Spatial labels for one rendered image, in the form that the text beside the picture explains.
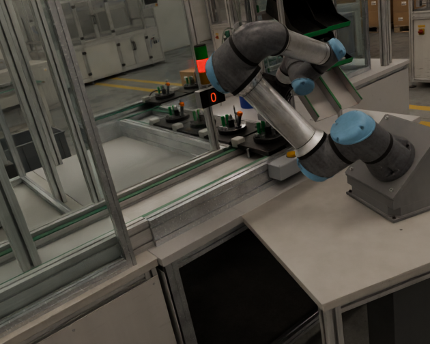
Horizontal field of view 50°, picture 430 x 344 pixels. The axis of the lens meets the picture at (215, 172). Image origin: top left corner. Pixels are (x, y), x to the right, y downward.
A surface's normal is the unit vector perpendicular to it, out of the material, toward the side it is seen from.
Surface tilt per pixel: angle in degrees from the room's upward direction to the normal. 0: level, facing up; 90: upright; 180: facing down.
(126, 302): 90
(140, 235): 90
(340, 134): 38
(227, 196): 90
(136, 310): 90
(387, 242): 0
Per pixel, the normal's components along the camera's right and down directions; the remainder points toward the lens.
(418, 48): -0.77, 0.36
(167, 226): 0.60, 0.20
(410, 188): 0.31, 0.31
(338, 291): -0.18, -0.91
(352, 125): -0.69, -0.52
